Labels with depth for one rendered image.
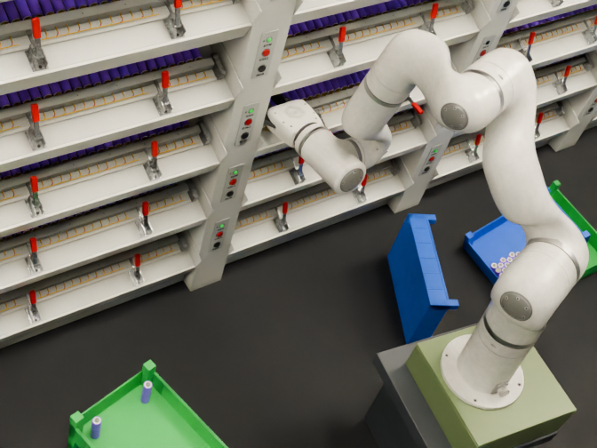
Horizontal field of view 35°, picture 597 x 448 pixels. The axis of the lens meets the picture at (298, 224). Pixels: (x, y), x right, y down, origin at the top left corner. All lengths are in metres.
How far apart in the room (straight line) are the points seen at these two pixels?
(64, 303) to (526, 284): 1.12
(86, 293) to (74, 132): 0.60
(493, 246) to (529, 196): 1.12
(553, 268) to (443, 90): 0.41
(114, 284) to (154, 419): 0.51
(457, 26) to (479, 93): 0.73
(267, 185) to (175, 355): 0.49
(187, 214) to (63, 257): 0.31
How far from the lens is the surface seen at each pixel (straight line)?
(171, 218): 2.28
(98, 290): 2.38
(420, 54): 1.75
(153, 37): 1.80
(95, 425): 1.91
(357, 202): 2.71
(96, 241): 2.22
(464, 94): 1.66
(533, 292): 1.81
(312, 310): 2.59
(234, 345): 2.49
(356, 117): 1.90
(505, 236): 2.92
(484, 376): 2.09
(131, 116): 1.93
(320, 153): 2.04
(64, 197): 2.03
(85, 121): 1.90
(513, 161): 1.76
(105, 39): 1.77
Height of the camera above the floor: 2.09
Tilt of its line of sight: 49 degrees down
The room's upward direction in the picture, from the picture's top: 19 degrees clockwise
